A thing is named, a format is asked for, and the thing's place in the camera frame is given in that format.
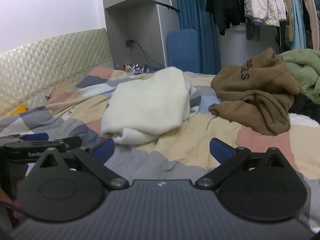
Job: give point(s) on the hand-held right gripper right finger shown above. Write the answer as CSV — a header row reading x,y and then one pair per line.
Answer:
x,y
220,150

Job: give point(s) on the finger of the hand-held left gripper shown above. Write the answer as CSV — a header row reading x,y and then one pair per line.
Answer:
x,y
73,143
37,137

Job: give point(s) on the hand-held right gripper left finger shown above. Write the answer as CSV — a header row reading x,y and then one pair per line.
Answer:
x,y
105,149

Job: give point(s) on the white fluffy sweater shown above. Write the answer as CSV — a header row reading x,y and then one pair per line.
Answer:
x,y
147,105

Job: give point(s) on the patchwork bed cover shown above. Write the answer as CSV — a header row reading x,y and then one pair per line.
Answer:
x,y
75,115

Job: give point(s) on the yellow object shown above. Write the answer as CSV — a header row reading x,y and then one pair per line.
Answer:
x,y
19,110

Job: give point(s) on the brown hoodie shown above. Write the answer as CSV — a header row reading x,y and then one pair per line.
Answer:
x,y
250,87

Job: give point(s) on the cream quilted headboard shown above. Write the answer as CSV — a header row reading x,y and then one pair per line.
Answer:
x,y
37,65

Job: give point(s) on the group of small bottles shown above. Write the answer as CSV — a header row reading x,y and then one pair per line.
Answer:
x,y
135,68

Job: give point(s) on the black garment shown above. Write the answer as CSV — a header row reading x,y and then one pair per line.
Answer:
x,y
307,107

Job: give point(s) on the blue padded board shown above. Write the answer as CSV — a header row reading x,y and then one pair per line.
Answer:
x,y
182,50

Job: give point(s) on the black charger plug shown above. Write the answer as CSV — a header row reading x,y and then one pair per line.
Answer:
x,y
129,43

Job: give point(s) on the green fleece jacket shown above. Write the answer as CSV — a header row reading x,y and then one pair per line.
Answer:
x,y
307,72

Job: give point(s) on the grey wooden cabinet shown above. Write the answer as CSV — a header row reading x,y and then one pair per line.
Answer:
x,y
140,30

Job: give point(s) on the dark striped garment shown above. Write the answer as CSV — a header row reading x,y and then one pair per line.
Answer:
x,y
253,30

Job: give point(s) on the blue curtain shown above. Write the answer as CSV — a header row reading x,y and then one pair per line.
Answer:
x,y
190,10

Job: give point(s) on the black hanging jacket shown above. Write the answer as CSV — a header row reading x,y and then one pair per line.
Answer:
x,y
222,2

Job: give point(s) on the light blue garment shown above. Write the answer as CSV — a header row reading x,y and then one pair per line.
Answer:
x,y
297,17

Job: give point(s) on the white puffer jacket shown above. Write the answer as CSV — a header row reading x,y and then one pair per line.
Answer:
x,y
262,0

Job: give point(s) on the tan fleece coat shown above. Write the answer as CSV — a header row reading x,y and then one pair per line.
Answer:
x,y
287,7

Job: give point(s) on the beige pink coat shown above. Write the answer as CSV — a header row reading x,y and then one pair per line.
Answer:
x,y
311,17

